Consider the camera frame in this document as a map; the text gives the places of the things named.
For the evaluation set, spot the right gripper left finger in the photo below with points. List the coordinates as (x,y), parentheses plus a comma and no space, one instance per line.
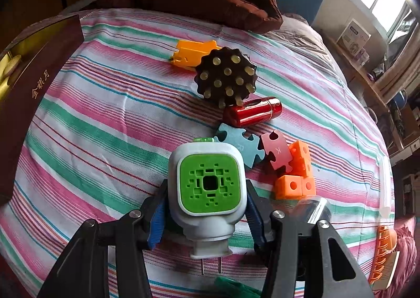
(155,215)

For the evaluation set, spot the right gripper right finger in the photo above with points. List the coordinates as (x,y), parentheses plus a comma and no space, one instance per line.
(258,214)

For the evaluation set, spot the orange cube blocks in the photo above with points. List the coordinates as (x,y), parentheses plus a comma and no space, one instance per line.
(299,182)

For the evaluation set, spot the white green plug device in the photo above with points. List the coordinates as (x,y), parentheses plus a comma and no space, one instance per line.
(207,194)

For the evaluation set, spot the teal puzzle piece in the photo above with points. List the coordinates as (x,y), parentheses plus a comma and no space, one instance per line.
(247,146)

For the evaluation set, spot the red puzzle piece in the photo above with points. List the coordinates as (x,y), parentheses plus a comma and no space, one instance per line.
(276,150)

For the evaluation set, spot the red metal cylinder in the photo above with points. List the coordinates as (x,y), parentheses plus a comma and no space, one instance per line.
(252,112)

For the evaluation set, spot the brown studded massage ball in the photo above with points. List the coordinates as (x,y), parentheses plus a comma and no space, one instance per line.
(226,77)

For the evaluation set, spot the orange plastic clip toy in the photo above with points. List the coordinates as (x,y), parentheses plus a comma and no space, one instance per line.
(189,53)

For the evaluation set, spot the clear plastic cup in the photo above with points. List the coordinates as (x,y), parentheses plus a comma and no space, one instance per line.
(309,213)

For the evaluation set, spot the gold oval carved soap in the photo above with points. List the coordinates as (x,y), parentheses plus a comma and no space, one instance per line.
(11,66)

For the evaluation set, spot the striped bed sheet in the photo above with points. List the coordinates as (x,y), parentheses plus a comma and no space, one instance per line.
(101,138)

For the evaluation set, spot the orange comb package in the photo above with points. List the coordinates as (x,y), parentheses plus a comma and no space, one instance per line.
(385,259)

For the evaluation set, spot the wooden side shelf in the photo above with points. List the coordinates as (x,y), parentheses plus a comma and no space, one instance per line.
(357,80)

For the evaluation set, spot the white box on shelf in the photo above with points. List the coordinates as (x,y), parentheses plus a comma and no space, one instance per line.
(353,38)

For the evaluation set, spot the gold square tray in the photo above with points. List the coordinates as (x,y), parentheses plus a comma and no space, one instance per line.
(44,47)

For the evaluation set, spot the dark red pillow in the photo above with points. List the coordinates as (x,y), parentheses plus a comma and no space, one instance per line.
(259,16)

